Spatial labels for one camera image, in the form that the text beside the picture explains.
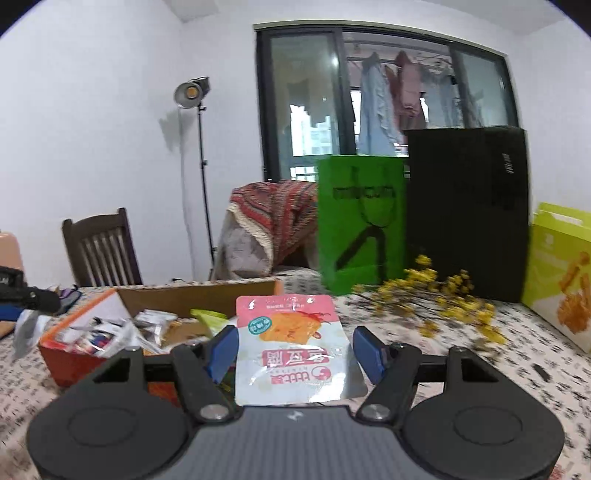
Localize pink hard-shell suitcase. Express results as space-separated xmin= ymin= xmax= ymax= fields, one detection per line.
xmin=0 ymin=231 xmax=24 ymax=272

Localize red blue snack packets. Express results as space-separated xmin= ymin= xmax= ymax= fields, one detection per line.
xmin=55 ymin=317 xmax=135 ymax=358

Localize black paper shopping bag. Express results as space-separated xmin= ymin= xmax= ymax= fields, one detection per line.
xmin=407 ymin=126 xmax=530 ymax=303

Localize white grey snack packet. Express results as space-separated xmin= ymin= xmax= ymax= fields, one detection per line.
xmin=132 ymin=309 xmax=178 ymax=347

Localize dark wooden chair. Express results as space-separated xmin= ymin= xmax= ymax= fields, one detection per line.
xmin=61 ymin=207 xmax=143 ymax=287

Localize calligraphy print tablecloth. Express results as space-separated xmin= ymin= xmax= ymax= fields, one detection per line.
xmin=1 ymin=296 xmax=590 ymax=479

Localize pink white fish snack pouch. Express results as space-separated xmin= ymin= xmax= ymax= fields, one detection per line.
xmin=235 ymin=294 xmax=368 ymax=406

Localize green white snack packet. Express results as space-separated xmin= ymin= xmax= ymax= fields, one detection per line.
xmin=190 ymin=309 xmax=228 ymax=337

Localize yellow artificial flower branch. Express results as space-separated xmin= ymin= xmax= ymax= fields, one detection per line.
xmin=352 ymin=254 xmax=507 ymax=351

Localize yellow-green snack carton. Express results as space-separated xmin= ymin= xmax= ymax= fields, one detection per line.
xmin=522 ymin=203 xmax=591 ymax=353

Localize green paper shopping bag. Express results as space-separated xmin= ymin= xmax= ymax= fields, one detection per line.
xmin=317 ymin=155 xmax=407 ymax=295

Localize studio light on stand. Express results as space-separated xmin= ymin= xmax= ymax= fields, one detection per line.
xmin=173 ymin=76 xmax=216 ymax=280

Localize orange cardboard snack box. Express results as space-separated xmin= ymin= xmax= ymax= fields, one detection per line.
xmin=38 ymin=279 xmax=283 ymax=387

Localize red patterned draped blanket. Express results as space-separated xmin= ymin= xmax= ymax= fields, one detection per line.
xmin=211 ymin=180 xmax=320 ymax=280

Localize hanging clothes on balcony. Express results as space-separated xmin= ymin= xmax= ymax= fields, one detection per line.
xmin=348 ymin=49 xmax=464 ymax=157

